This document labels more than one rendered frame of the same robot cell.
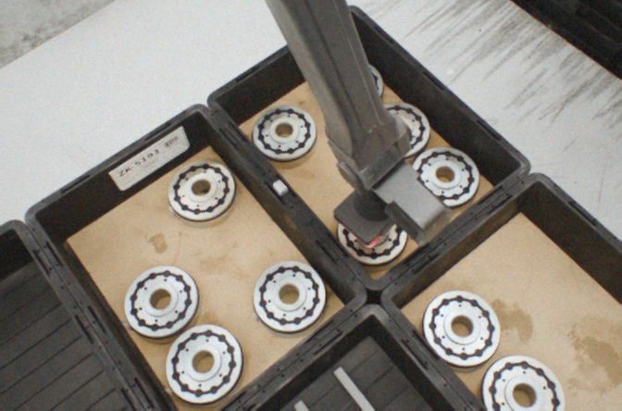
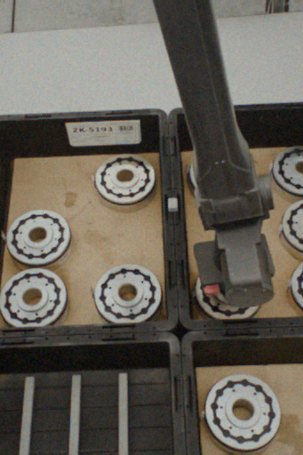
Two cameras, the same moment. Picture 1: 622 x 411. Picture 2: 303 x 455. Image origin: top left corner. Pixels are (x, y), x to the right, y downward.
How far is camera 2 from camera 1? 0.24 m
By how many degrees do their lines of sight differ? 18
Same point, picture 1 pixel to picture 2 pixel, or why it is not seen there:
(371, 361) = (155, 387)
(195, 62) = not seen: hidden behind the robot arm
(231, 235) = (123, 227)
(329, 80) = (179, 83)
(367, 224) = (213, 270)
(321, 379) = (107, 373)
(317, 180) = not seen: hidden behind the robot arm
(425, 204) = (247, 266)
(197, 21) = (232, 66)
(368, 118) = (217, 148)
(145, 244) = (60, 195)
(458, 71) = not seen: outside the picture
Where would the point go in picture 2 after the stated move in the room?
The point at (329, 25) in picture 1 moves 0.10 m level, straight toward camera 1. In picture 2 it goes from (186, 27) to (111, 101)
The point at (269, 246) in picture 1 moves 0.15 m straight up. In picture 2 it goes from (145, 252) to (140, 201)
